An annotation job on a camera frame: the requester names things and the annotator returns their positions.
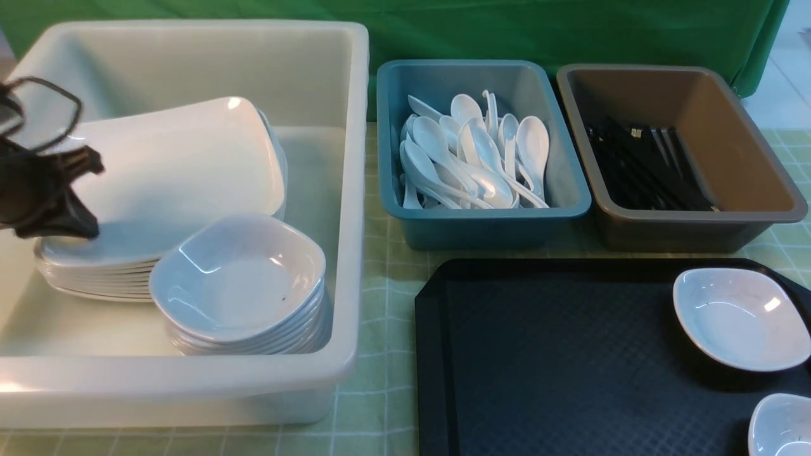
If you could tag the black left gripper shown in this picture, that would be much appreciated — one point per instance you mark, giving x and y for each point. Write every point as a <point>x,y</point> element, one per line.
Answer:
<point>25,176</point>

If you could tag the white bowl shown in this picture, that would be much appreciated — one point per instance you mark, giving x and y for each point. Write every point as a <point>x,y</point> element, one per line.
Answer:
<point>780,425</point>
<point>239,278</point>
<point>741,318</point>

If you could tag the stack of white plates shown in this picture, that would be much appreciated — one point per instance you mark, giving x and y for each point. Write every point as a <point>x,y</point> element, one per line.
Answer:
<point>95,278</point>

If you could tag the large white plastic tub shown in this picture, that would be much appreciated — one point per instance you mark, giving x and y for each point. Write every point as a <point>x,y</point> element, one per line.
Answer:
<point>70,362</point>

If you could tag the stack of white bowls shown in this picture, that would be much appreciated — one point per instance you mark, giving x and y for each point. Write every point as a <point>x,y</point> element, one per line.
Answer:
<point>306,332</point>

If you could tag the green checked tablecloth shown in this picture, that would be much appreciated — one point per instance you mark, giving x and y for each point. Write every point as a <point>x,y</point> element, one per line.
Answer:
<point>374,411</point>

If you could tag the pile of white spoons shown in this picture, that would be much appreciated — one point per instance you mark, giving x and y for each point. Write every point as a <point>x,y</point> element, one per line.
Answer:
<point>472,158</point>

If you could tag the teal plastic spoon bin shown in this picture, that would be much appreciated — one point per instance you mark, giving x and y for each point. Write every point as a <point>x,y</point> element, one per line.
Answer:
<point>521,88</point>

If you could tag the black serving tray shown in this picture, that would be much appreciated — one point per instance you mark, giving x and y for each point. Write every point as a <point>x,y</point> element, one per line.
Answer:
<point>578,357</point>

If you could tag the pile of black chopsticks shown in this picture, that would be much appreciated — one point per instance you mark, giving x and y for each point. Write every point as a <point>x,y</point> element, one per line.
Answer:
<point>646,168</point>

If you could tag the brown plastic chopstick bin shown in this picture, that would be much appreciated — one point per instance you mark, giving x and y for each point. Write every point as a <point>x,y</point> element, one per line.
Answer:
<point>736,167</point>

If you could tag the green backdrop cloth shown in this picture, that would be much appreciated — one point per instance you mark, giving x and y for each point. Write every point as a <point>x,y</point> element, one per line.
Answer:
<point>732,38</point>

